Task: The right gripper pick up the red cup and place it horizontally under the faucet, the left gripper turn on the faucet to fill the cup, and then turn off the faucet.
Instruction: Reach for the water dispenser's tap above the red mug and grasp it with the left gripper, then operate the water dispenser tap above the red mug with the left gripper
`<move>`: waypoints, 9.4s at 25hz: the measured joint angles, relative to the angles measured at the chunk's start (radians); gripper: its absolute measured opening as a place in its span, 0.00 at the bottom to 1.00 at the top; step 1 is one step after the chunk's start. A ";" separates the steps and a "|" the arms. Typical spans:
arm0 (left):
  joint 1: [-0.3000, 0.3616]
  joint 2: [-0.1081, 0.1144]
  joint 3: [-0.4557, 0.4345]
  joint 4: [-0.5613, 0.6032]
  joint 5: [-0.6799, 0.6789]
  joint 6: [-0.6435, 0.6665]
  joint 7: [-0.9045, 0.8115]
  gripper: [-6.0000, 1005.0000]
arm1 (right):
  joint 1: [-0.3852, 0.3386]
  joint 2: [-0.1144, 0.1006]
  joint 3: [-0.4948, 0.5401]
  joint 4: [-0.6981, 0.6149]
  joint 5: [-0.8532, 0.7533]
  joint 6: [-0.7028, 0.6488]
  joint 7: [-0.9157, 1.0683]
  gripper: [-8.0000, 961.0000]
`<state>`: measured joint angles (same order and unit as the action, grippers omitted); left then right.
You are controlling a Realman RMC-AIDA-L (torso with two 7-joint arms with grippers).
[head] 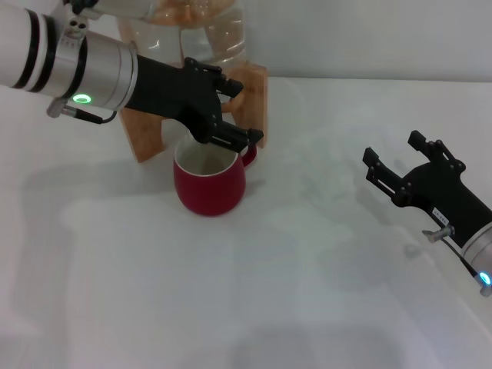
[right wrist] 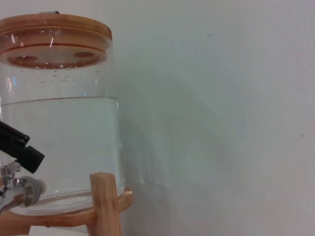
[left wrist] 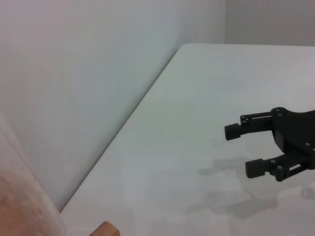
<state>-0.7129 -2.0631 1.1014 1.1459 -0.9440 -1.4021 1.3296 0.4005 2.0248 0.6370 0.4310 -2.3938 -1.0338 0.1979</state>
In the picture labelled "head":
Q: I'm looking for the wooden dispenser stand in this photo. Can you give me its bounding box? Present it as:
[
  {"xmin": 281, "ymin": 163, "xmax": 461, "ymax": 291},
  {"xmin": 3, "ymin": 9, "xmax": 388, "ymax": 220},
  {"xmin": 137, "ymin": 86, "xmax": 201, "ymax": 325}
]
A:
[{"xmin": 118, "ymin": 63, "xmax": 269, "ymax": 163}]

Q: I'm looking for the glass water dispenser jar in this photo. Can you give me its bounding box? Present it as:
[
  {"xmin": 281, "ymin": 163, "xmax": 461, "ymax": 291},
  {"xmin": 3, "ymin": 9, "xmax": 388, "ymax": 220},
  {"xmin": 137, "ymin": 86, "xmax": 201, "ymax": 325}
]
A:
[{"xmin": 116, "ymin": 0, "xmax": 248, "ymax": 72}]

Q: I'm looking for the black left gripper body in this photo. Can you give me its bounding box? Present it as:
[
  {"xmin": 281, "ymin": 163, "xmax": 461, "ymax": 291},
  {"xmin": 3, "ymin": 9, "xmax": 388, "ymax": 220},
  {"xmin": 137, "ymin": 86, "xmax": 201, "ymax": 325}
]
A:
[{"xmin": 124, "ymin": 55, "xmax": 224, "ymax": 145}]

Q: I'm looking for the red cup white inside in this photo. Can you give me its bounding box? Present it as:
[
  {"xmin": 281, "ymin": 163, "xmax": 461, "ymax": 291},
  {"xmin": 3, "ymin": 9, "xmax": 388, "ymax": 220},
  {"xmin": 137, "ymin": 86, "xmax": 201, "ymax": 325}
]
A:
[{"xmin": 172, "ymin": 134, "xmax": 258, "ymax": 218}]

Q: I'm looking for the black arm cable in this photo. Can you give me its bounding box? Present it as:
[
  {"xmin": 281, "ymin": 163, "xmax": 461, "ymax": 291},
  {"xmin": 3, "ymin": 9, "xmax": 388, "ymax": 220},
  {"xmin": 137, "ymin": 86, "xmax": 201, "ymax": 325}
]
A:
[
  {"xmin": 46, "ymin": 98, "xmax": 118, "ymax": 125},
  {"xmin": 421, "ymin": 225, "xmax": 482, "ymax": 279}
]

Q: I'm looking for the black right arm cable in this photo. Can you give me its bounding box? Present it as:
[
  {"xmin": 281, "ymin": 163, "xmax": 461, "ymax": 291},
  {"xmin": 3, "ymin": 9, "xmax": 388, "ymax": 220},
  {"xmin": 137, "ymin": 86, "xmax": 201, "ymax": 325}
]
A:
[{"xmin": 421, "ymin": 225, "xmax": 482, "ymax": 279}]

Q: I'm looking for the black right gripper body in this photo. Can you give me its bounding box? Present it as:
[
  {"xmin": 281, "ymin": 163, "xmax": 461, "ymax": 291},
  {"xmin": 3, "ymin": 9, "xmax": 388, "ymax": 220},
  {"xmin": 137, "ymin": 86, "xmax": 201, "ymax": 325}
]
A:
[{"xmin": 392, "ymin": 161, "xmax": 492, "ymax": 248}]

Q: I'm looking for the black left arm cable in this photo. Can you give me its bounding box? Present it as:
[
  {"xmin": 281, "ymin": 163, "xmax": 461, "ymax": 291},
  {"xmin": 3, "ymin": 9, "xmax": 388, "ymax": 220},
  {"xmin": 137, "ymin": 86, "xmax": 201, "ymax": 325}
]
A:
[{"xmin": 46, "ymin": 98, "xmax": 118, "ymax": 125}]

